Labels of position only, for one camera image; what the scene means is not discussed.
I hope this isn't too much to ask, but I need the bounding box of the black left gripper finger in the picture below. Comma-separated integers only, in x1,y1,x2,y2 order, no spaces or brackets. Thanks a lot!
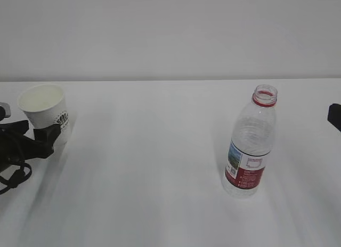
22,124,61,160
0,120,29,136

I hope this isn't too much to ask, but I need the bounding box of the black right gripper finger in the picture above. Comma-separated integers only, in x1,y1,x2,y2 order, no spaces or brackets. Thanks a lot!
327,103,341,131

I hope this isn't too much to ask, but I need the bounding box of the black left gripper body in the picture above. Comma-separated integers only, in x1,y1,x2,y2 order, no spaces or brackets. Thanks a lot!
1,134,25,172

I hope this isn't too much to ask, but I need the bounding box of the white paper cup green logo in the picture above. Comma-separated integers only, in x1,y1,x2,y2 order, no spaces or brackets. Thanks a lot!
18,84,71,146

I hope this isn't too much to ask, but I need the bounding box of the clear Nongfu Spring water bottle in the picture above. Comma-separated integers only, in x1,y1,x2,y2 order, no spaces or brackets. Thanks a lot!
223,84,278,198

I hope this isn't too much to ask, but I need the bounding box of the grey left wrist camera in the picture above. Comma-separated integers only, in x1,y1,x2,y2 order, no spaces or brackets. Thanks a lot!
0,102,11,121

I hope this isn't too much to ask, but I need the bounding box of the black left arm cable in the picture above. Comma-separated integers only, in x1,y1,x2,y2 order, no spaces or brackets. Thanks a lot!
0,158,33,196

